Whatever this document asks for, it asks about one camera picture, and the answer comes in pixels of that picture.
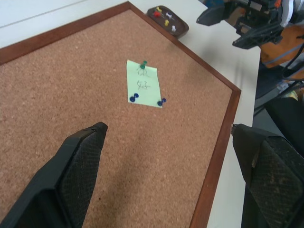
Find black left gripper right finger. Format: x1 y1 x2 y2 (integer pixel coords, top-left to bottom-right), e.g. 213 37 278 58
231 123 304 228

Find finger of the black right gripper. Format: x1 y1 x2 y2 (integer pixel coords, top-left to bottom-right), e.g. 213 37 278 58
196 4 227 26
232 23 285 50

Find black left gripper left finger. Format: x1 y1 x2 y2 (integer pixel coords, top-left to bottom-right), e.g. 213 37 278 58
0 122 108 228

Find light green sticky note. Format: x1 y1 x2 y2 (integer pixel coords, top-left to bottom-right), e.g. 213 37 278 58
126 59 163 109

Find orange background object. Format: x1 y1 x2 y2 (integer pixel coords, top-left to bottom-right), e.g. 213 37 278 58
259 23 304 70

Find dark brown pin tray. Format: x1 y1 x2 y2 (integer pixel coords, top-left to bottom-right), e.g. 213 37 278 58
145 5 190 40

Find black chair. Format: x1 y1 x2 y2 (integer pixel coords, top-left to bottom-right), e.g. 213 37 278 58
264 95 304 158

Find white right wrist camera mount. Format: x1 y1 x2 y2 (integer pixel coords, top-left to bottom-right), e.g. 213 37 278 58
281 0 296 28

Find cork board with wooden frame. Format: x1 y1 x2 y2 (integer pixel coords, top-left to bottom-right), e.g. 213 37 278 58
0 1 242 228

